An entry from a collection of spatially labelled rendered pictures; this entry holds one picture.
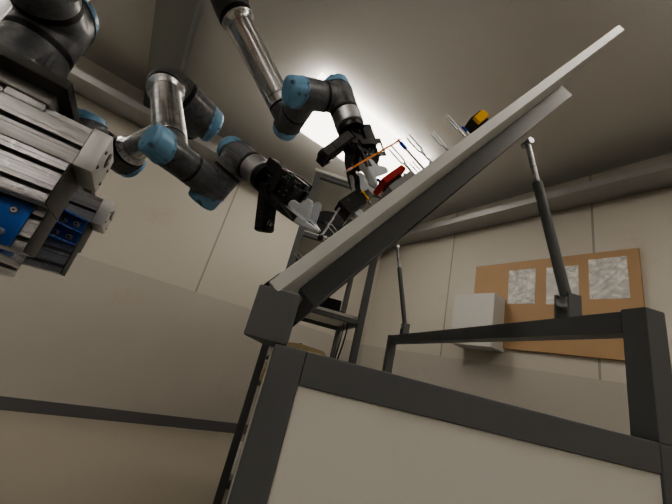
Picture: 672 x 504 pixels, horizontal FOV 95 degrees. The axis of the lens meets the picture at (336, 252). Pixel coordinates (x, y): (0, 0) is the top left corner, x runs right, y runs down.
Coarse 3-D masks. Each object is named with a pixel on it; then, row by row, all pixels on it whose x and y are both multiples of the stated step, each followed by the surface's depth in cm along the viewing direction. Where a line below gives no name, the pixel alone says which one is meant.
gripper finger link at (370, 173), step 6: (372, 162) 74; (360, 168) 74; (366, 168) 71; (372, 168) 71; (378, 168) 73; (384, 168) 73; (366, 174) 71; (372, 174) 70; (378, 174) 71; (372, 180) 70; (372, 186) 70
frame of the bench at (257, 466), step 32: (288, 352) 37; (288, 384) 36; (320, 384) 37; (352, 384) 38; (384, 384) 38; (416, 384) 39; (256, 416) 35; (288, 416) 35; (448, 416) 39; (480, 416) 40; (512, 416) 41; (544, 416) 41; (256, 448) 34; (576, 448) 41; (608, 448) 42; (640, 448) 43; (256, 480) 33
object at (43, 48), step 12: (0, 24) 59; (12, 24) 59; (24, 24) 59; (0, 36) 56; (12, 36) 57; (24, 36) 59; (36, 36) 60; (48, 36) 62; (12, 48) 56; (24, 48) 58; (36, 48) 60; (48, 48) 62; (60, 48) 63; (36, 60) 59; (48, 60) 62; (60, 60) 64; (60, 72) 64
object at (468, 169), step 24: (552, 96) 83; (528, 120) 78; (504, 144) 74; (456, 168) 69; (480, 168) 70; (432, 192) 66; (408, 216) 63; (384, 240) 60; (336, 264) 57; (360, 264) 58; (312, 288) 54; (336, 288) 62
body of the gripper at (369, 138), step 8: (352, 120) 77; (360, 120) 78; (344, 128) 78; (352, 128) 79; (360, 128) 80; (368, 128) 80; (360, 136) 79; (368, 136) 79; (352, 144) 75; (360, 144) 75; (368, 144) 76; (376, 144) 79; (344, 152) 79; (352, 152) 75; (368, 152) 76; (376, 152) 77; (384, 152) 76; (344, 160) 80; (352, 160) 76; (376, 160) 76
